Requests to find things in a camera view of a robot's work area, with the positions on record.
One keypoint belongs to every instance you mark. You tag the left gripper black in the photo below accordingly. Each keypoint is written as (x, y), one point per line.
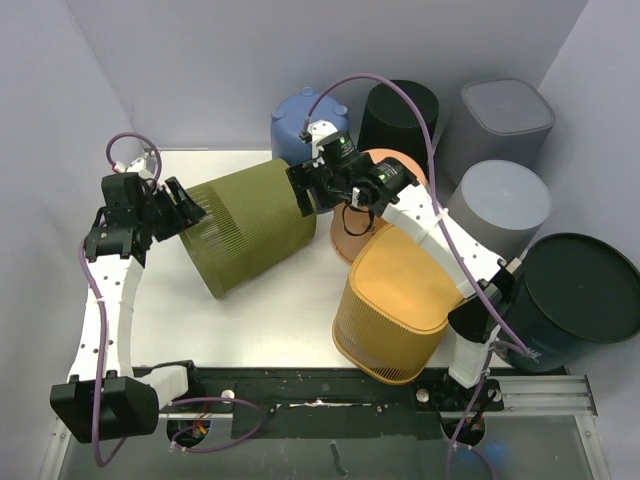
(184, 213)

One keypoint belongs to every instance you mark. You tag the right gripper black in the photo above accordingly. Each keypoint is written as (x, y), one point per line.
(308, 182)

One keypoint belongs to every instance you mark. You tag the tan round bin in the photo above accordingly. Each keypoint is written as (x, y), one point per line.
(349, 231)

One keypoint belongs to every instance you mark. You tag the green mesh square basket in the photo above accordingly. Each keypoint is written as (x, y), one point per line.
(252, 223)

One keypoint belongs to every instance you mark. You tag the blue round bin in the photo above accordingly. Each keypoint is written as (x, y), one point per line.
(287, 122)

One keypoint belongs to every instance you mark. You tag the black ribbed round bin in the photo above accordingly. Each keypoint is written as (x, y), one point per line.
(389, 123)

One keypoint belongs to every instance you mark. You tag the tan mesh square basket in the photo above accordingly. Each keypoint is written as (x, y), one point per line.
(393, 312)

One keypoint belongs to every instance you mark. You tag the light grey round bin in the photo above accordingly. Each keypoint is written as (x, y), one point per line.
(502, 205)

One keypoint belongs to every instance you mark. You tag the grey mesh square basket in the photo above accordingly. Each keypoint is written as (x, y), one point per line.
(500, 119)

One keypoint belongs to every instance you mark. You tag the dark navy round bin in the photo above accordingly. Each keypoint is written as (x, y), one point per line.
(577, 294)

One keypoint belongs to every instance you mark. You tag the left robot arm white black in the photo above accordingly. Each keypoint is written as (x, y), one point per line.
(101, 398)

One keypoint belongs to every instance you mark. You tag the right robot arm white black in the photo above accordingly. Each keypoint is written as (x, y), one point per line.
(390, 191)

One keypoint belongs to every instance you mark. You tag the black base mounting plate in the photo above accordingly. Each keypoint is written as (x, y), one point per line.
(332, 404)

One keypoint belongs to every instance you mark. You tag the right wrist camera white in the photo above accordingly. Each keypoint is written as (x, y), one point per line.
(313, 133)

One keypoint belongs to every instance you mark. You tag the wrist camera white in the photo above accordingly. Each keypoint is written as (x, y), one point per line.
(313, 133)
(145, 166)

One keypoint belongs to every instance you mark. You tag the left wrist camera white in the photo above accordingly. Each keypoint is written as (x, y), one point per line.
(145, 166)

